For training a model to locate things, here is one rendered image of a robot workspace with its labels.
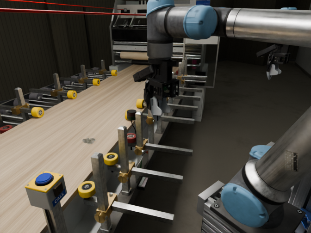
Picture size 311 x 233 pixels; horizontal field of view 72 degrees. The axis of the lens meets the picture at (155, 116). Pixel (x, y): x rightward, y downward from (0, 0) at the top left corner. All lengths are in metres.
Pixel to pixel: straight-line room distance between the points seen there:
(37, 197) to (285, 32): 0.73
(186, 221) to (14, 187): 1.41
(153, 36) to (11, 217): 0.89
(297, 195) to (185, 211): 1.35
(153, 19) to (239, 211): 0.53
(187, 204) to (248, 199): 1.70
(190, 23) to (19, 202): 0.99
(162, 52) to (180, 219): 1.71
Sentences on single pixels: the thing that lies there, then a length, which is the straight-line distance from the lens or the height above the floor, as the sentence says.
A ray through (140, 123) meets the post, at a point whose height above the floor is 1.04.
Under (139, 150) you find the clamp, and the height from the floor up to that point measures 0.86.
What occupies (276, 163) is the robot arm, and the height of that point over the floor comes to 1.35.
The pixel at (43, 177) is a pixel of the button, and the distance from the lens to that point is 0.68.
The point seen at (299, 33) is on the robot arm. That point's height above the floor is 1.59.
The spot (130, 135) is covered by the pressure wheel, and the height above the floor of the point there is 0.91.
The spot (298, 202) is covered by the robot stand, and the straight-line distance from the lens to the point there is 1.00.
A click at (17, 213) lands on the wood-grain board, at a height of 0.90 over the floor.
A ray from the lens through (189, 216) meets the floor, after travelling 2.16.
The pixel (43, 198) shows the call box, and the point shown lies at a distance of 0.67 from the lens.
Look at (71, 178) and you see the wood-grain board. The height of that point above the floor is 0.90.
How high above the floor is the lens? 1.62
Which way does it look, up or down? 25 degrees down
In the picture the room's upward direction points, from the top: straight up
